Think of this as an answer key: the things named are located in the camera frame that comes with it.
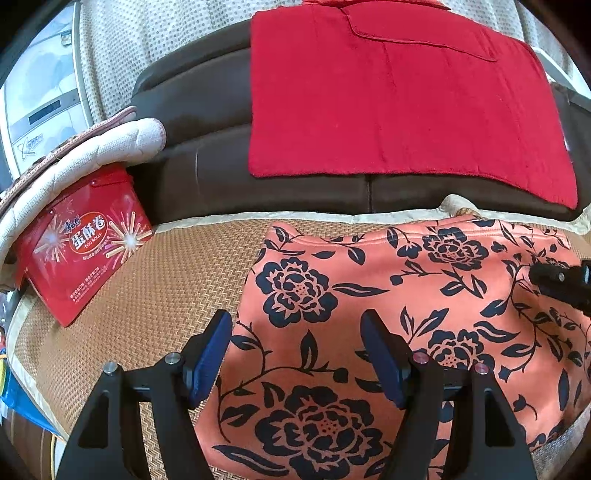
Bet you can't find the white quilted pillow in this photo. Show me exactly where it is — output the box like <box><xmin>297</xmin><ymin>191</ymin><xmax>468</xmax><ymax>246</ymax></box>
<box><xmin>0</xmin><ymin>105</ymin><xmax>167</xmax><ymax>292</ymax></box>

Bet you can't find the orange floral garment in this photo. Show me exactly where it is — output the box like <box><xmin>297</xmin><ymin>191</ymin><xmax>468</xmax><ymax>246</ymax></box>
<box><xmin>195</xmin><ymin>217</ymin><xmax>590</xmax><ymax>479</ymax></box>

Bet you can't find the woven bamboo bed mat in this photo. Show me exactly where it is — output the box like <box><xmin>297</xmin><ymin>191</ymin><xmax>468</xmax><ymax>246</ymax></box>
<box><xmin>10</xmin><ymin>200</ymin><xmax>590</xmax><ymax>478</ymax></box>

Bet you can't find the window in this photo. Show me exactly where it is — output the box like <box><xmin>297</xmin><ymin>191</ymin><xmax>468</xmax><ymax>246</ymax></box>
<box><xmin>1</xmin><ymin>1</ymin><xmax>92</xmax><ymax>180</ymax></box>

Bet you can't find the red towel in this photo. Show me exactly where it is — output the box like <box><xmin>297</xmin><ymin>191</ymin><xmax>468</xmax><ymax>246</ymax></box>
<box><xmin>249</xmin><ymin>1</ymin><xmax>578</xmax><ymax>208</ymax></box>

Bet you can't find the white dotted curtain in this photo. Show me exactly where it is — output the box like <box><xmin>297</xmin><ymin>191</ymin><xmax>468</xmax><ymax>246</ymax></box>
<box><xmin>78</xmin><ymin>0</ymin><xmax>580</xmax><ymax>123</ymax></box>

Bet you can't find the red egg roll box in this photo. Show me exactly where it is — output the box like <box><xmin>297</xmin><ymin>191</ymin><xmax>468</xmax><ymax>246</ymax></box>
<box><xmin>13</xmin><ymin>163</ymin><xmax>153</xmax><ymax>327</ymax></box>

